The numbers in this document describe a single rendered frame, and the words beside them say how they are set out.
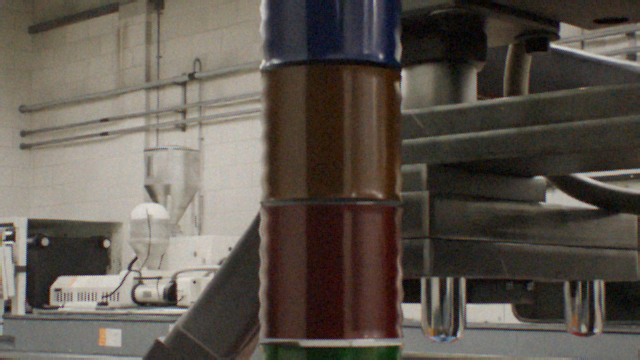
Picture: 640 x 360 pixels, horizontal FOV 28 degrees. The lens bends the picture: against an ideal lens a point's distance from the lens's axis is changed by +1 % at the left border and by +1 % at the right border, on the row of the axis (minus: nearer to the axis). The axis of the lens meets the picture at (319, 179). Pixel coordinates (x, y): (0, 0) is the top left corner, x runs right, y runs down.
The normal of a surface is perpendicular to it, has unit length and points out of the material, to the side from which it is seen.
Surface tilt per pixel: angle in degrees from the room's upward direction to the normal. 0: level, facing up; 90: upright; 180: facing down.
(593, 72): 85
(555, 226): 90
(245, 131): 90
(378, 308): 76
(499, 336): 90
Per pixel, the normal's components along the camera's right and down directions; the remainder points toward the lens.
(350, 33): 0.24, -0.33
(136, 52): -0.72, -0.07
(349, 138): 0.24, 0.15
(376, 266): 0.58, -0.32
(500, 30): 0.00, 1.00
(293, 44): -0.50, 0.17
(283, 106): -0.60, -0.31
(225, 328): -0.10, -0.21
